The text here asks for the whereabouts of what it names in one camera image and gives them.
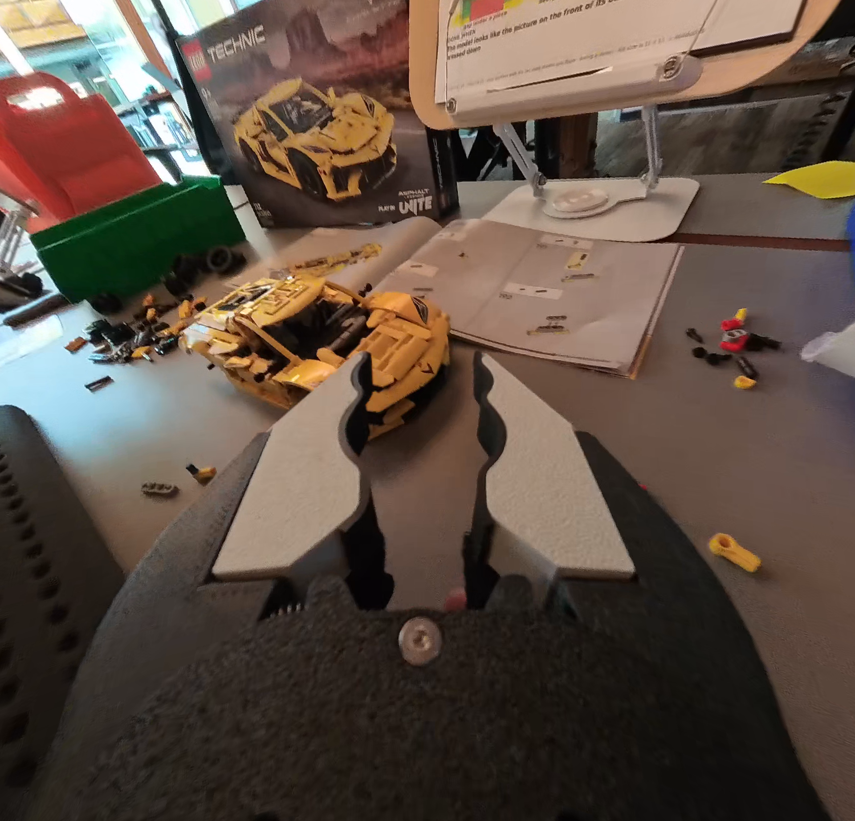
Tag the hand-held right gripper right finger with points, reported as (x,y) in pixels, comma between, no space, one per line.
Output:
(561,500)

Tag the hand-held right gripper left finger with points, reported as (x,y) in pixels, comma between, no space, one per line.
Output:
(287,500)

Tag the grey beam piece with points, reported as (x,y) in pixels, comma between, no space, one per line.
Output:
(160,489)

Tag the small brick pieces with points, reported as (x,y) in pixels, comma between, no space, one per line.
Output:
(735,554)
(735,340)

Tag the yellow brick car model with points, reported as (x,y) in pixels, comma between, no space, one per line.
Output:
(401,320)

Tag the instruction booklet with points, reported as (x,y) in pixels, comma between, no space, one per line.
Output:
(534,287)

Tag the grey desk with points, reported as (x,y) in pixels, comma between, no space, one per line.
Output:
(735,447)

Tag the short black beam piece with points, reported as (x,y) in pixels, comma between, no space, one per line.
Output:
(99,383)

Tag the pile of yellow black pieces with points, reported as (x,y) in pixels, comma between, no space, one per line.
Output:
(133,337)

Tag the dark perforated panel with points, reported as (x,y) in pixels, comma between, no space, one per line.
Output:
(40,567)

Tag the green plastic bin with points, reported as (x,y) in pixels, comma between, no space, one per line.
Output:
(133,246)

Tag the printed white paper bag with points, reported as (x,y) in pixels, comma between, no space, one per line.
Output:
(831,343)

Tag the blue plastic bin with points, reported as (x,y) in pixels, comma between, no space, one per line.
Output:
(850,230)

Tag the brick set box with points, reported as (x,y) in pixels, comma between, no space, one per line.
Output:
(320,100)

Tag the red plastic carry case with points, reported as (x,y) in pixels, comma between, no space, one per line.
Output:
(67,146)

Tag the printed instruction sheet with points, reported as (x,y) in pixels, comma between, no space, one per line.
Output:
(568,46)

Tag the beige rounded board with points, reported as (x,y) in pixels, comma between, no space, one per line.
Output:
(422,66)

